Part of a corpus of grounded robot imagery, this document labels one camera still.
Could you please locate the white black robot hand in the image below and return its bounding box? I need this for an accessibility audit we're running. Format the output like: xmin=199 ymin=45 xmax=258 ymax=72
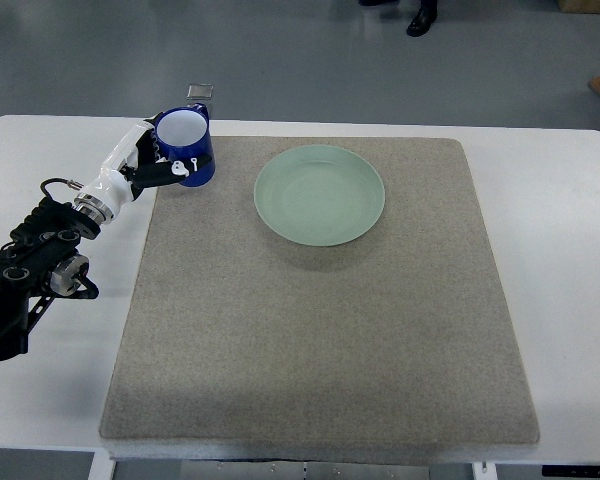
xmin=74 ymin=115 xmax=189 ymax=224

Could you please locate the blue mug white inside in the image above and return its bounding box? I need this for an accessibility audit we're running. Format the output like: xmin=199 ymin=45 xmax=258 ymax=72
xmin=155 ymin=107 xmax=215 ymax=187

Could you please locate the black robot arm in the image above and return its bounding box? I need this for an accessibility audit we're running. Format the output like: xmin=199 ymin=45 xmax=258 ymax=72
xmin=0 ymin=178 xmax=100 ymax=362

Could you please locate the upper metal floor plate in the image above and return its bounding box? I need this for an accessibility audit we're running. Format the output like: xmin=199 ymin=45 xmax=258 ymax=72
xmin=186 ymin=83 xmax=214 ymax=101

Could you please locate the light green plate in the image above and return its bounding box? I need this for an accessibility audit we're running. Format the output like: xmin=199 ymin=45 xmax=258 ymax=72
xmin=253 ymin=144 xmax=385 ymax=247

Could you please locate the grey felt mat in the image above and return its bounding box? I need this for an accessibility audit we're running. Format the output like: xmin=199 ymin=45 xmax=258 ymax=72
xmin=100 ymin=137 xmax=539 ymax=458

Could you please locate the black leather shoe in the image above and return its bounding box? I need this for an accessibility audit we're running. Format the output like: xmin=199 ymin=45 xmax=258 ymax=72
xmin=406 ymin=0 xmax=438 ymax=37

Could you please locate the cardboard box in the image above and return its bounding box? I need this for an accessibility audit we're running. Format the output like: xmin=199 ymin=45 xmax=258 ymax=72
xmin=557 ymin=0 xmax=600 ymax=14

